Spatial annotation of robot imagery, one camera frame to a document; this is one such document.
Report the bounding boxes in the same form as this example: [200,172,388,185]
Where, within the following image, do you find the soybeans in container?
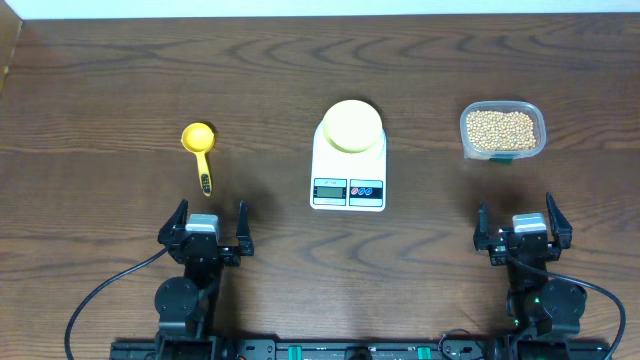
[466,111,536,151]

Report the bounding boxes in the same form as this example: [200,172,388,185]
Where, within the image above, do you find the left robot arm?
[154,200,254,340]

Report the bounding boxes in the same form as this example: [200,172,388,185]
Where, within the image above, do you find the yellow plastic bowl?
[322,100,383,153]

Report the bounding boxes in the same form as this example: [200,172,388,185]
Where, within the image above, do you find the clear plastic container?
[460,100,547,162]

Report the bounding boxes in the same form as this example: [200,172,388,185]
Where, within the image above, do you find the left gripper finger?
[157,199,188,245]
[236,200,254,256]

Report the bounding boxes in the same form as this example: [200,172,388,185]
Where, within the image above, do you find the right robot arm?
[473,194,586,341]

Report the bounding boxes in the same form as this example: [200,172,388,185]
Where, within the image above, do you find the yellow measuring scoop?
[181,122,215,197]

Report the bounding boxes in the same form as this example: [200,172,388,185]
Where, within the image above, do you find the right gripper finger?
[473,201,495,251]
[546,192,573,249]

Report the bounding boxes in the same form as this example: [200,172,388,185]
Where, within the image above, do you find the white digital kitchen scale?
[309,121,387,212]

